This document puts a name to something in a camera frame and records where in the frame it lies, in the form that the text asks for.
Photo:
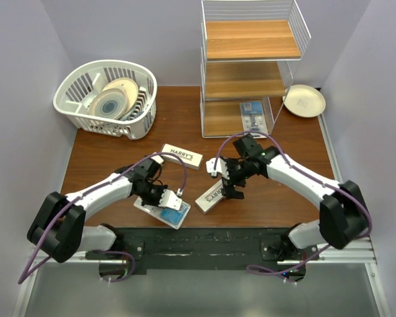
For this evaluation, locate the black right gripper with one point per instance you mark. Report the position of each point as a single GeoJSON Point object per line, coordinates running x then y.
{"type": "Point", "coordinates": [228, 185]}

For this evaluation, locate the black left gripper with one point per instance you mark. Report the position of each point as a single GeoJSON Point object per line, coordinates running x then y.
{"type": "Point", "coordinates": [156, 202]}

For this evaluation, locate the white Harry's box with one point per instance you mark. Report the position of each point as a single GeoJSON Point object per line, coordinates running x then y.
{"type": "Point", "coordinates": [210, 198]}
{"type": "Point", "coordinates": [191, 159]}

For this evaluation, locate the blue razor blister pack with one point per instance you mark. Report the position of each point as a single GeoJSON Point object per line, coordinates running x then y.
{"type": "Point", "coordinates": [166, 215]}
{"type": "Point", "coordinates": [253, 118]}

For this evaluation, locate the white wire wooden shelf rack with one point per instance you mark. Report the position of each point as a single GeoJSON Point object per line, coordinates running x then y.
{"type": "Point", "coordinates": [249, 51]}

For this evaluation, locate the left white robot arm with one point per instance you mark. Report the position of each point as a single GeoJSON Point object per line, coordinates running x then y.
{"type": "Point", "coordinates": [61, 218]}

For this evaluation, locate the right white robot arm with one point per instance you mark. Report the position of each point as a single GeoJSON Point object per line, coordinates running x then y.
{"type": "Point", "coordinates": [343, 214]}

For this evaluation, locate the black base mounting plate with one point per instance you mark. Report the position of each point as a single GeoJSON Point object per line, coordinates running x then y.
{"type": "Point", "coordinates": [200, 249]}

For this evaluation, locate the beige blue patterned plate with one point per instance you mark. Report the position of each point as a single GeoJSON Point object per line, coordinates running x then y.
{"type": "Point", "coordinates": [110, 104]}

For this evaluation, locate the plain beige plate in basket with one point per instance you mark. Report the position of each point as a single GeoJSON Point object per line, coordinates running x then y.
{"type": "Point", "coordinates": [128, 86]}

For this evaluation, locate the cream round plate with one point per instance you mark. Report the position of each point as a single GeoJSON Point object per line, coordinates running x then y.
{"type": "Point", "coordinates": [304, 101]}

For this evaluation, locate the white plastic dish basket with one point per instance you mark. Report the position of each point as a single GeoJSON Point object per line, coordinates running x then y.
{"type": "Point", "coordinates": [82, 85]}

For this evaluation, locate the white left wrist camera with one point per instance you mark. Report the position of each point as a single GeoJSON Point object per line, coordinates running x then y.
{"type": "Point", "coordinates": [170, 200]}

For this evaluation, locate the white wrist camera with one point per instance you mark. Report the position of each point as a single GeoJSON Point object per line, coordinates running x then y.
{"type": "Point", "coordinates": [170, 200]}
{"type": "Point", "coordinates": [217, 167]}

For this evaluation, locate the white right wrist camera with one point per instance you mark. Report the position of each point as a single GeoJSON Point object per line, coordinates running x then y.
{"type": "Point", "coordinates": [217, 167]}

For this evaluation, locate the aluminium frame rail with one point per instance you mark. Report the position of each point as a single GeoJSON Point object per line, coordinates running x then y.
{"type": "Point", "coordinates": [329, 283]}

